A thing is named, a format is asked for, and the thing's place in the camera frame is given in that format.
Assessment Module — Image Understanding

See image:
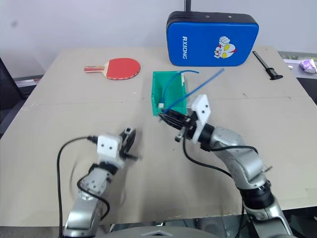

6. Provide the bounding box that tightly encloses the grey side desk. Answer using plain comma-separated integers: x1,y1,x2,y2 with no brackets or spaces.
276,50,317,105

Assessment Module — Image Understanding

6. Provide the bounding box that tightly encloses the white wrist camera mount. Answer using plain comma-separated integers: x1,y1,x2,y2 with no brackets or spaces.
97,134,125,170
190,94,211,144

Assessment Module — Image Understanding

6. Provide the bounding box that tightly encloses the green plastic bin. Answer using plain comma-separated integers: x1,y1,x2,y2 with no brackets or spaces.
151,70,191,117

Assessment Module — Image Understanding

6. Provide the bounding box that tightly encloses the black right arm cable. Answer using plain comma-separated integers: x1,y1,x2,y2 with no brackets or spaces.
182,135,259,178

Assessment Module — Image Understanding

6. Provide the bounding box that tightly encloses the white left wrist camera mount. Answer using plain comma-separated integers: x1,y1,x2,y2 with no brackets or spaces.
97,134,125,170

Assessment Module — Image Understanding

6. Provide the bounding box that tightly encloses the blue cartoon print pad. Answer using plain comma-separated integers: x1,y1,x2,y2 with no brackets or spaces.
166,11,260,67

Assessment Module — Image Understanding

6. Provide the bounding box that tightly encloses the black caliper tool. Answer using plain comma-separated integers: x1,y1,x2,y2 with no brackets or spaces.
252,51,283,81

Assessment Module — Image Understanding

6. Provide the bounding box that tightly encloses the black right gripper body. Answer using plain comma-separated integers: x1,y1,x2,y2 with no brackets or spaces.
174,111,200,143

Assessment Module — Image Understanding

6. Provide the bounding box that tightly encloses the purple white crumpled bag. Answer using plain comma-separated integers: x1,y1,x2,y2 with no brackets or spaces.
299,59,317,74

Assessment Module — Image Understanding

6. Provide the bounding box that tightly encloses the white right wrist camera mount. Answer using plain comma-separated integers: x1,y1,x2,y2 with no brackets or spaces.
190,94,211,144

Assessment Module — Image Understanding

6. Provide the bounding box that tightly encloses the dark rounded robot torso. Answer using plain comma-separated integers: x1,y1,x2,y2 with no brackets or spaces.
108,217,208,238

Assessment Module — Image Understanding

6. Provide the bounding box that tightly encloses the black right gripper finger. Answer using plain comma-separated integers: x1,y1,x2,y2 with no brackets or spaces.
158,109,190,122
158,115,187,130

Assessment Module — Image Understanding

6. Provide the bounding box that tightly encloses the red table tennis paddle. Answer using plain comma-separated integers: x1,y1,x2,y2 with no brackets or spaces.
84,58,141,80

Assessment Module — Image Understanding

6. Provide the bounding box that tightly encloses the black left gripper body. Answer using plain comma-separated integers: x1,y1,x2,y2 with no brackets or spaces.
118,126,139,161

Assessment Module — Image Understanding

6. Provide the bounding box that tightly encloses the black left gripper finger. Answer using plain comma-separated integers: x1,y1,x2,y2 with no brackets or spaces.
134,128,144,152

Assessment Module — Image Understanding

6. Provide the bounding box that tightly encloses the blue cable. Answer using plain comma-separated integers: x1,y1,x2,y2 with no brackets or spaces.
159,69,200,106
163,68,225,112

